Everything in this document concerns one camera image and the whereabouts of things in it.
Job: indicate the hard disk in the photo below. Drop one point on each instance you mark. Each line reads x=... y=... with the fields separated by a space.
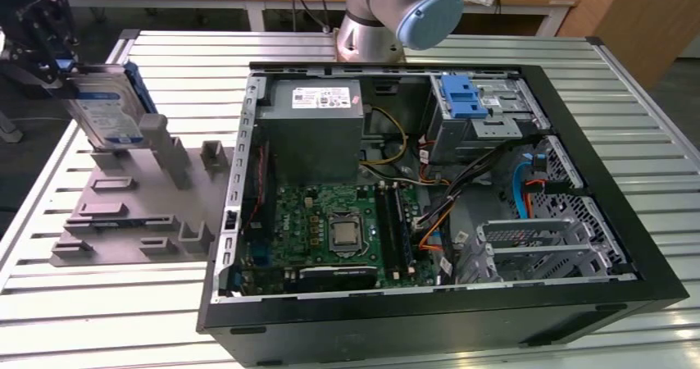
x=107 y=115

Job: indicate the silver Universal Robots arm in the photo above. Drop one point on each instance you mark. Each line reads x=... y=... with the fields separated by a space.
x=363 y=37

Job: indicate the metal disk bay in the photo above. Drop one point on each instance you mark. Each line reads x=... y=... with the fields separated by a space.
x=547 y=252

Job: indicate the grey stand foot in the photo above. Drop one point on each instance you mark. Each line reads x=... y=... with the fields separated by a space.
x=8 y=133

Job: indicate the grey parts rack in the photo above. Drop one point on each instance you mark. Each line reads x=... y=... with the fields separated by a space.
x=154 y=197

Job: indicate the grey power supply unit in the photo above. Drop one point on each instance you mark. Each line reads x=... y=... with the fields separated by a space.
x=312 y=147

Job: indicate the green motherboard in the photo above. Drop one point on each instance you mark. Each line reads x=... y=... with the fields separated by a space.
x=298 y=205

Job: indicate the CPU socket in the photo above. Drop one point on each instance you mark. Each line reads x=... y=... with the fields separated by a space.
x=347 y=215

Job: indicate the silver CPU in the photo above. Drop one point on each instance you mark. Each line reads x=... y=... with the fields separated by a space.
x=344 y=233

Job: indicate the blue plastic drive latch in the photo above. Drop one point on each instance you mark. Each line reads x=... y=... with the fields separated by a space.
x=459 y=98

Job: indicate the black graphics card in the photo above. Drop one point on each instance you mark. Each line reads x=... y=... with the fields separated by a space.
x=334 y=279

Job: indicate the black RAM stick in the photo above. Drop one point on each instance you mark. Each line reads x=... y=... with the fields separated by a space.
x=402 y=229

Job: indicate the metal optical drive cage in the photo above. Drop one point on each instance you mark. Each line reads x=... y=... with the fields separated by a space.
x=492 y=129

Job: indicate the black open PC case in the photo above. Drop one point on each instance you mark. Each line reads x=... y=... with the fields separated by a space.
x=383 y=328

